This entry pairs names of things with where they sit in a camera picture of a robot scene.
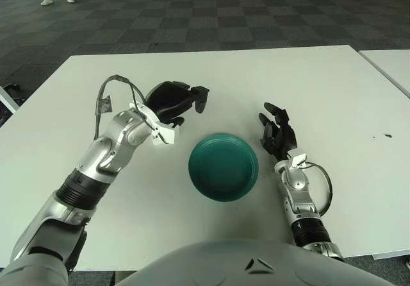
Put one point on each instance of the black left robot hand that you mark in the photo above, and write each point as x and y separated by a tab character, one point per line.
169	101

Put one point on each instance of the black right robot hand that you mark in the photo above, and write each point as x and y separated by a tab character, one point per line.
283	137

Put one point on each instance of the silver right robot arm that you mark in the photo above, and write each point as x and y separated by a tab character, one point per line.
298	183

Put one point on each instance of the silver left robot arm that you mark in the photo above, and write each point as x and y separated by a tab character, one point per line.
128	132

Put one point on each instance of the green round plate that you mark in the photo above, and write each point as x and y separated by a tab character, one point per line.
222	170

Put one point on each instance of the dark crumb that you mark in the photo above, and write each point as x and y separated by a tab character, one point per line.
388	135

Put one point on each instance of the white side table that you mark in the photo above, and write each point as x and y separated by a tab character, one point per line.
390	64

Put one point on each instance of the grey robot torso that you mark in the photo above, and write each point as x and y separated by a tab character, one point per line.
224	266

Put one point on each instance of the black wheeled base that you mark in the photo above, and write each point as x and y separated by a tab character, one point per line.
12	87

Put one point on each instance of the white desk edge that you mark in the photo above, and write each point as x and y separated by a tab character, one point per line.
7	98

